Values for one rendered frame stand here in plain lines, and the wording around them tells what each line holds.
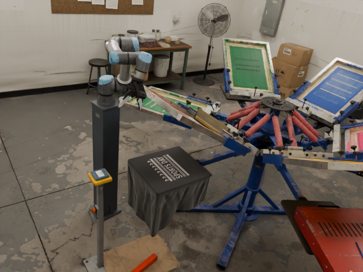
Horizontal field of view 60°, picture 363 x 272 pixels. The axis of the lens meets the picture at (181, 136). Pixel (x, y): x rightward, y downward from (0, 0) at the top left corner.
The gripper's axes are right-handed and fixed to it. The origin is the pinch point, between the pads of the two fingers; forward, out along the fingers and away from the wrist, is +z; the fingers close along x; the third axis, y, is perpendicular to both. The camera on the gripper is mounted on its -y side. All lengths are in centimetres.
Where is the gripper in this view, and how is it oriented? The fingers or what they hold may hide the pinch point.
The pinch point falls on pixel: (129, 109)
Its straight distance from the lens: 194.9
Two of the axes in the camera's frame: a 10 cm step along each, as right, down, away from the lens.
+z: -3.6, 8.8, 3.1
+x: -7.4, -0.6, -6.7
